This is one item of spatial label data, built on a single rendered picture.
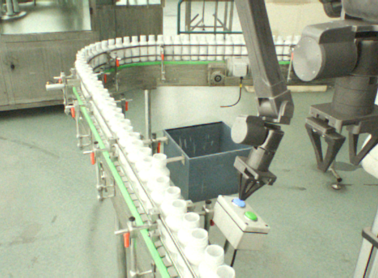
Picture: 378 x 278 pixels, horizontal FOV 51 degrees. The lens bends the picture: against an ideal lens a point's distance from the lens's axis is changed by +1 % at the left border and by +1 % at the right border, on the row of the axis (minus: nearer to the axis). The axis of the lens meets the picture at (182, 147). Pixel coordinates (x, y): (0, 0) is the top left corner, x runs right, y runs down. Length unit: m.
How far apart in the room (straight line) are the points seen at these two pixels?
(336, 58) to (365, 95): 0.09
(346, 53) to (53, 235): 2.44
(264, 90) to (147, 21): 5.66
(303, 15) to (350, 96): 4.76
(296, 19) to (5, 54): 3.37
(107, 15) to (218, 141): 4.62
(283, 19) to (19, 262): 4.04
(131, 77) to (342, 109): 2.24
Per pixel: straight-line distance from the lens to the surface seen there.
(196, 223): 0.88
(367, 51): 0.59
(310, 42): 0.55
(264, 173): 0.97
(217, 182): 1.70
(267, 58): 0.94
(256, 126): 0.92
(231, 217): 1.00
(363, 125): 0.62
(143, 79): 2.79
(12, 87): 4.47
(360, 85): 0.60
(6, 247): 2.79
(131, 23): 6.48
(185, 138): 1.89
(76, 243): 2.68
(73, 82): 2.12
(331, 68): 0.55
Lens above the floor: 1.70
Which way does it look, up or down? 27 degrees down
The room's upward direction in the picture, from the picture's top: 1 degrees clockwise
